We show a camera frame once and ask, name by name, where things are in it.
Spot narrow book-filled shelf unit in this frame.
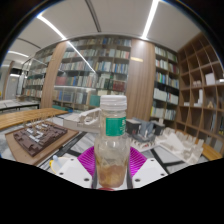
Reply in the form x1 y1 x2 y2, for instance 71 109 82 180
149 44 181 123

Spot white stepped architectural model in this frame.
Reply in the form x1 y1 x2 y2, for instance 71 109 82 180
154 127 205 165

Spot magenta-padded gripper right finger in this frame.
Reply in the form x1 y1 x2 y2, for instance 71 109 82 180
127 146 168 190

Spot book shelf unit with glass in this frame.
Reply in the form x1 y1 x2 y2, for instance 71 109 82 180
21 46 56 101

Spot beige architectural model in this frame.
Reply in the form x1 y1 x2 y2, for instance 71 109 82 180
63 107 101 134

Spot light blue stirrer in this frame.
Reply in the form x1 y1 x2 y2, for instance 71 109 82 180
53 154 63 167

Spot brown model on wooden board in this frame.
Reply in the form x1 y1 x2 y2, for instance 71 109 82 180
4 120 80 167

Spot ceiling light strips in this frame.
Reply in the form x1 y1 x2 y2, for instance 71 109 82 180
6 0 161 73

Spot curved wooden slatted bench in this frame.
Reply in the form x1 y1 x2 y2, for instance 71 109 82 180
201 142 224 162
0 107 69 132

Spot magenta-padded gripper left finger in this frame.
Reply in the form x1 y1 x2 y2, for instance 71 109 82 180
54 146 100 190

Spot wide book-filled shelf unit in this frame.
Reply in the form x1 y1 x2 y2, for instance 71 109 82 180
53 36 133 113

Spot wooden cubby shelf unit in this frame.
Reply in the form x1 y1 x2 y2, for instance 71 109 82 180
176 31 224 148

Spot clear plastic bottle white cap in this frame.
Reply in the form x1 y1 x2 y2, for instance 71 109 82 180
93 94 131 190

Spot flat round red coaster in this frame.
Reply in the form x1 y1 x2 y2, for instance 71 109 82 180
98 186 116 192

